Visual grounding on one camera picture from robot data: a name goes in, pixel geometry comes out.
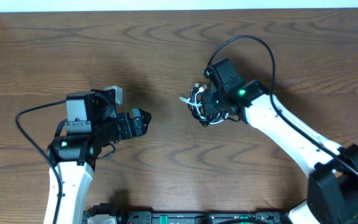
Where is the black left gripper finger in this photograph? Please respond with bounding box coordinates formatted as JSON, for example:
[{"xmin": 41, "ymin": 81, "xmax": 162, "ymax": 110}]
[
  {"xmin": 132, "ymin": 108, "xmax": 151, "ymax": 120},
  {"xmin": 135, "ymin": 119, "xmax": 150, "ymax": 136}
]

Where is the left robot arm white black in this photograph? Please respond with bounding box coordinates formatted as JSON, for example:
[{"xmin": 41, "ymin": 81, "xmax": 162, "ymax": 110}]
[{"xmin": 44, "ymin": 86, "xmax": 152, "ymax": 223}]

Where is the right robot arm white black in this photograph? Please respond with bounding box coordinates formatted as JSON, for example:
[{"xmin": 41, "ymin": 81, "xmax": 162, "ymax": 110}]
[{"xmin": 201, "ymin": 58, "xmax": 358, "ymax": 223}]

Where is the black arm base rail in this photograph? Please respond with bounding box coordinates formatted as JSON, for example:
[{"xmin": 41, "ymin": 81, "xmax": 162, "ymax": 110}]
[{"xmin": 82, "ymin": 203, "xmax": 290, "ymax": 224}]

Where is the white USB cable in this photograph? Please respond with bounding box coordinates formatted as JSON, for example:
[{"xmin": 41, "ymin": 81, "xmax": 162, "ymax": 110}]
[{"xmin": 179, "ymin": 84, "xmax": 229, "ymax": 125}]

